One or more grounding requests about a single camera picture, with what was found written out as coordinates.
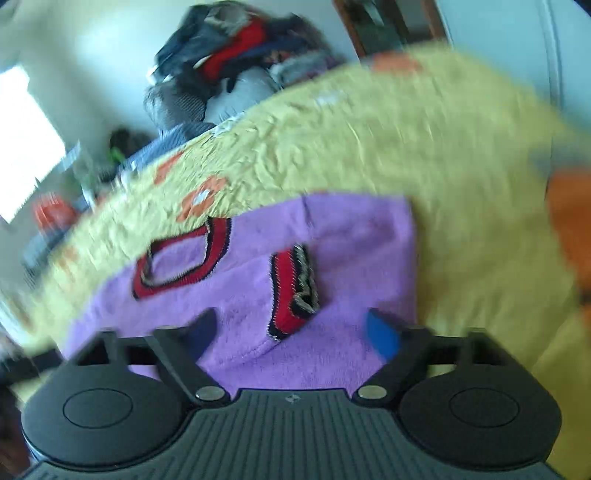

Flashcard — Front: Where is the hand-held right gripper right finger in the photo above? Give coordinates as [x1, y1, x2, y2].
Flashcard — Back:
[352, 308, 492, 406]

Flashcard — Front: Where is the bright window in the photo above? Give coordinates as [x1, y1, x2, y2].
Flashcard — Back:
[0, 65, 68, 225]

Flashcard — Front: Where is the yellow floral bedspread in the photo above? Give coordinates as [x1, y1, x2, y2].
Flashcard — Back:
[21, 44, 591, 407]

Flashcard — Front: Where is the grey cloth bundle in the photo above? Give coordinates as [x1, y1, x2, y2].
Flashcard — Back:
[144, 69, 283, 130]

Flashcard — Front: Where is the blue striped cloth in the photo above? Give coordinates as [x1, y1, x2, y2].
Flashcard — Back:
[117, 122, 219, 180]

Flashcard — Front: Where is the purple sweater with red patches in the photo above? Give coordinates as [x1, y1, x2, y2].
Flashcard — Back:
[62, 194, 419, 393]

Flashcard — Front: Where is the wooden door frame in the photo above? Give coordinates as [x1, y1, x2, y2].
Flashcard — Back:
[332, 0, 455, 62]

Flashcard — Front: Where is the black and green item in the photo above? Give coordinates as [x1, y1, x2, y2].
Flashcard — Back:
[108, 129, 140, 165]

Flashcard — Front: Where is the pile of mixed clothes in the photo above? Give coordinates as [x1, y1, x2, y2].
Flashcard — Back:
[150, 2, 347, 93]

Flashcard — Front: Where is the dark blue cloth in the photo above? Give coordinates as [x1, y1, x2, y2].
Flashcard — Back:
[22, 230, 71, 274]

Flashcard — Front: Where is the red-orange bag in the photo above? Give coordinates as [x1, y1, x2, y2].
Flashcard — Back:
[33, 194, 77, 232]

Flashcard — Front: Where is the orange cloth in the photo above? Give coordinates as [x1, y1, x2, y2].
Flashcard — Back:
[546, 170, 591, 324]

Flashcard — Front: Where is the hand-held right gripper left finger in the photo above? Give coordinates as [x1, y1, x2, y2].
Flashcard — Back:
[95, 308, 230, 407]

